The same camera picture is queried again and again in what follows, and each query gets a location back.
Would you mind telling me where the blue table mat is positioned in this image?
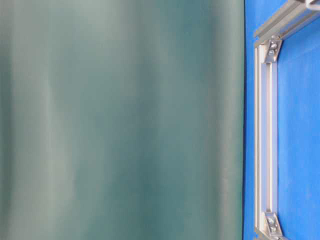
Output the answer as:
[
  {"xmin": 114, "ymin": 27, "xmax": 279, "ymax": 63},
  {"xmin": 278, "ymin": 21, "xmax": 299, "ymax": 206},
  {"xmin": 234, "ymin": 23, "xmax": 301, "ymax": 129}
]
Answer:
[{"xmin": 243, "ymin": 0, "xmax": 320, "ymax": 240}]

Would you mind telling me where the grey green curtain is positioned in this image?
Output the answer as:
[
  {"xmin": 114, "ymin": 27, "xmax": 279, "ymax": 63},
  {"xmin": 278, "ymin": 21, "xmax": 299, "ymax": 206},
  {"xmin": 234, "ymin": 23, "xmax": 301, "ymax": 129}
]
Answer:
[{"xmin": 0, "ymin": 0, "xmax": 245, "ymax": 240}]

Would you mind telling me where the silver aluminium extrusion frame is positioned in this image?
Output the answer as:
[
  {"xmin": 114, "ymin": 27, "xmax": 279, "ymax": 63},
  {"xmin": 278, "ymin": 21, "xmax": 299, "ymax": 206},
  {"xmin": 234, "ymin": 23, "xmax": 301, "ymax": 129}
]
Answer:
[{"xmin": 254, "ymin": 0, "xmax": 320, "ymax": 240}]

